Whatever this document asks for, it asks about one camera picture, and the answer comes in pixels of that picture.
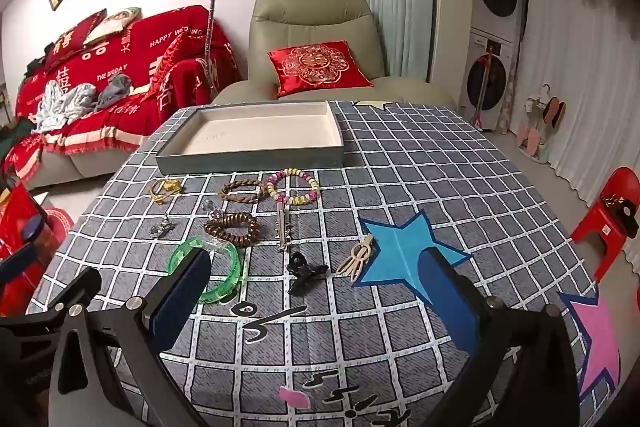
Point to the silver spiked hair clip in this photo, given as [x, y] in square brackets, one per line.
[285, 229]

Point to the grey garment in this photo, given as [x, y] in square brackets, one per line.
[115, 89]

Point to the red box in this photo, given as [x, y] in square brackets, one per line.
[15, 212]

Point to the rack with pink hangers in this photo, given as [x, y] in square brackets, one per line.
[537, 127]

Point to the white washing machine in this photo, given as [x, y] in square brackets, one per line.
[487, 77]

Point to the pink heart pendant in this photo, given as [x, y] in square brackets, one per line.
[210, 208]

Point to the silver brooch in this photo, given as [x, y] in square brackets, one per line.
[161, 228]

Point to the beige sofa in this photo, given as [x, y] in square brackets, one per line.
[75, 167]

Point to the black claw hair clip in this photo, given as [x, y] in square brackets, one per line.
[300, 274]

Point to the grey tray with cream lining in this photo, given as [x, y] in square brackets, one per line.
[260, 132]

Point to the red plastic chair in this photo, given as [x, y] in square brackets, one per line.
[600, 217]

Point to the red mop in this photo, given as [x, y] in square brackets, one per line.
[484, 72]

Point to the cream printed pillow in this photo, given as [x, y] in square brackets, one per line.
[112, 24]

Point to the grey checked tablecloth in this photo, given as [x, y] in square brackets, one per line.
[400, 187]

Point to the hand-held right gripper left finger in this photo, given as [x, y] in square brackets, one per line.
[180, 302]

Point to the pink paper scrap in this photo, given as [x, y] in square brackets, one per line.
[295, 397]

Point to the green garment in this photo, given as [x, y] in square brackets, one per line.
[17, 137]

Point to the beige hair clip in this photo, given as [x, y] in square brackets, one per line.
[356, 257]

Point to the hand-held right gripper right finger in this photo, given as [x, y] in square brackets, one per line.
[445, 302]

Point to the red blanket sofa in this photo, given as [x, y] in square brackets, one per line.
[125, 57]

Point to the green translucent bangle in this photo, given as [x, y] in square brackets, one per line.
[232, 267]

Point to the dark red printed pillow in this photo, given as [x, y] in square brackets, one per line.
[75, 34]

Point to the red embroidered cushion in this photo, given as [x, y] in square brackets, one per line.
[320, 67]

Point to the pale grey clothes pile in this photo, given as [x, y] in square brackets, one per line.
[62, 104]

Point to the grey-green leather armchair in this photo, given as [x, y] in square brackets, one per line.
[310, 22]

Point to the red satin fringed cushion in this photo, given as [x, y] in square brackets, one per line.
[170, 67]

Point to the white sheer curtain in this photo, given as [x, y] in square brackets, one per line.
[590, 82]

